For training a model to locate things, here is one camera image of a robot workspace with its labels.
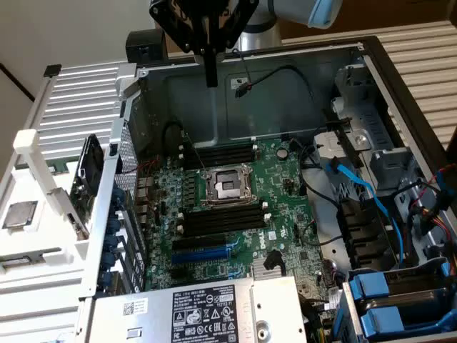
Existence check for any black RAM slot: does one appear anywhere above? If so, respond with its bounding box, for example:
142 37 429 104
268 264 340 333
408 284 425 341
181 146 257 157
177 219 272 237
178 208 268 225
184 202 267 219
181 141 256 152
178 213 271 232
183 155 258 168
182 151 258 162

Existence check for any red and black twisted wire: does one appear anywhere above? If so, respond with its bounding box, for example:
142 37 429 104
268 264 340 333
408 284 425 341
119 159 161 177

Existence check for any black cable with plug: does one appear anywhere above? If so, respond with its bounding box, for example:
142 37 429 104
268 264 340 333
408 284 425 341
232 48 319 108

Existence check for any silver finned heatsink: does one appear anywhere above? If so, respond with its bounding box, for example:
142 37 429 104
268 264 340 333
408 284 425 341
251 256 287 280

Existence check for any blue expansion slot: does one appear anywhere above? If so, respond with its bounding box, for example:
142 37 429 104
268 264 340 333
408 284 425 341
170 246 232 266

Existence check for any printed cardboard box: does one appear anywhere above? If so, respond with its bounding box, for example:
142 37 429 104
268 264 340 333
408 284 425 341
162 21 196 58

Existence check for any green motherboard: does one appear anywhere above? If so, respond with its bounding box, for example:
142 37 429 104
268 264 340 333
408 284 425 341
137 137 346 315

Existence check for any blue flat data wire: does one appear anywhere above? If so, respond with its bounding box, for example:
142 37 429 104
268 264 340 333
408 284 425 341
326 158 407 267

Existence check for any silver power supply with label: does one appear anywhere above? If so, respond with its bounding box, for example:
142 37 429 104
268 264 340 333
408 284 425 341
84 274 308 343

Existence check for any coloured power wire bundle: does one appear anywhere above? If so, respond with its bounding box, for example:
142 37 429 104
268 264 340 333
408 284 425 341
406 164 457 258

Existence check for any white parts rack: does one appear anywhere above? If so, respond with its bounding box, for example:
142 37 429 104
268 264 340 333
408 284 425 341
0 129 92 278

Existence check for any black looped cable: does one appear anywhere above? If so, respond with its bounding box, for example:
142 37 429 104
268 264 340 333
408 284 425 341
162 120 185 155

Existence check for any long black expansion slot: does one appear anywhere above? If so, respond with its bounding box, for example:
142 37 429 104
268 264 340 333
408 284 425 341
172 234 230 252

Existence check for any thin black wire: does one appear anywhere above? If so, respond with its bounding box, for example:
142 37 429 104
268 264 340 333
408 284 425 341
298 137 346 247

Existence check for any plain cardboard box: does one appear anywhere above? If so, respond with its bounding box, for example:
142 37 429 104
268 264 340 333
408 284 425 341
276 0 457 39

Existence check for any black plastic cable plug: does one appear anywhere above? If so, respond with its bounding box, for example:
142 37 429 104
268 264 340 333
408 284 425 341
263 249 283 272

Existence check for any black box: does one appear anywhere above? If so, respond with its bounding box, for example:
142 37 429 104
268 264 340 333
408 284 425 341
125 29 169 67

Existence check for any blue disk caddy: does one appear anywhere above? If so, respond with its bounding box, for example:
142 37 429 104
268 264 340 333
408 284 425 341
348 262 453 304
358 303 457 339

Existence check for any grey open PC case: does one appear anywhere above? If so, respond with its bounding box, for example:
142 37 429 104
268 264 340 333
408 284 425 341
76 34 457 343

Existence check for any silver CPU chip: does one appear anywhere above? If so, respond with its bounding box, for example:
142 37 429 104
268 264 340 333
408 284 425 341
1 200 39 229

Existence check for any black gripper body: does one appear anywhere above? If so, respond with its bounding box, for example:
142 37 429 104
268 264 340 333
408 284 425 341
185 0 236 21

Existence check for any grey disk bay cage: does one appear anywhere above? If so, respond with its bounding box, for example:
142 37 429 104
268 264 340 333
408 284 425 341
330 64 393 144

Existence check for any blue expansion card retainer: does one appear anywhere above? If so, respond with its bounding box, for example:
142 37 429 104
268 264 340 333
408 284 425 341
101 185 126 297

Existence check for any silver CPU socket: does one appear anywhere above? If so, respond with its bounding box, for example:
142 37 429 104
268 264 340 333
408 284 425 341
199 163 258 209

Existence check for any black plastic disk bay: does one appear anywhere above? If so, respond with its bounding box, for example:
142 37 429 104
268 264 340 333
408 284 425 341
337 198 399 271

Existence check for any black graphics card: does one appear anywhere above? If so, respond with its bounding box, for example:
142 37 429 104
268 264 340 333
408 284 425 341
69 134 105 241

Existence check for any thin metal locking lever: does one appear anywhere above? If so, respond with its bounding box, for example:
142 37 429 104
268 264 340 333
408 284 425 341
182 131 209 172

